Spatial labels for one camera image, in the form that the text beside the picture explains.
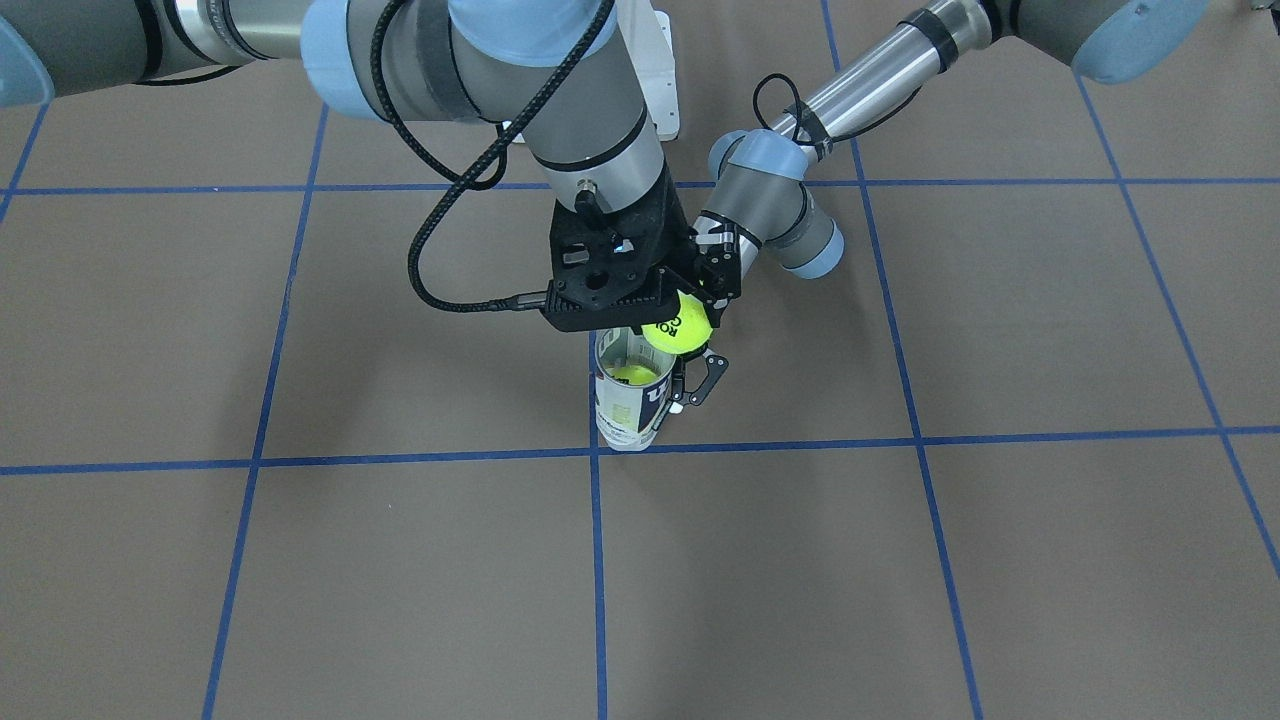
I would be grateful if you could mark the yellow tennis ball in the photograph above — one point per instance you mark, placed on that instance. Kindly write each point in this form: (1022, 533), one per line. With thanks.
(686, 333)
(635, 375)

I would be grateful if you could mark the white tennis ball can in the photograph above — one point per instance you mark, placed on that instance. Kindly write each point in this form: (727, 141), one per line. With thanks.
(628, 418)

